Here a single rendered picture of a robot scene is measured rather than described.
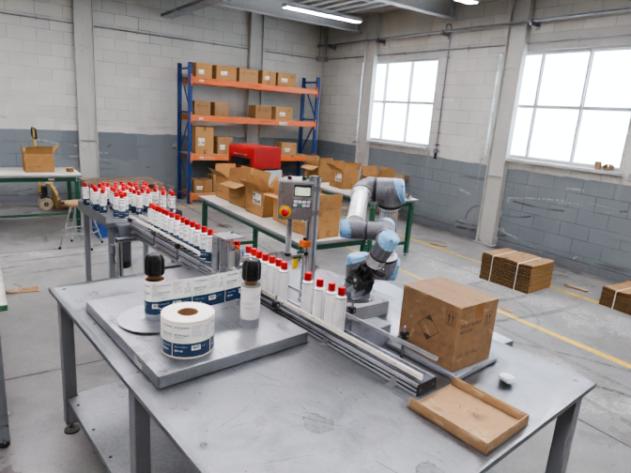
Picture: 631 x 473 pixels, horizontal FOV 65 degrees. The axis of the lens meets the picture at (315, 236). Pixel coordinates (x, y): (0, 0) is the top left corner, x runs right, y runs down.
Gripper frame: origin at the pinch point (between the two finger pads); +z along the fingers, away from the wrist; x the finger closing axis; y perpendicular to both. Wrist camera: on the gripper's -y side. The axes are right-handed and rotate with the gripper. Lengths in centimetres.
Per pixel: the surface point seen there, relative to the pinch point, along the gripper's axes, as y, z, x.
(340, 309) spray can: 2.0, 9.2, -1.4
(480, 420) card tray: -2, -11, 66
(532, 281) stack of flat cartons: -390, 129, -49
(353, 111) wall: -588, 237, -591
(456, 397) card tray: -7, -5, 54
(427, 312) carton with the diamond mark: -18.4, -10.0, 21.6
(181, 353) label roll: 67, 25, -9
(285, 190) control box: 1, -5, -63
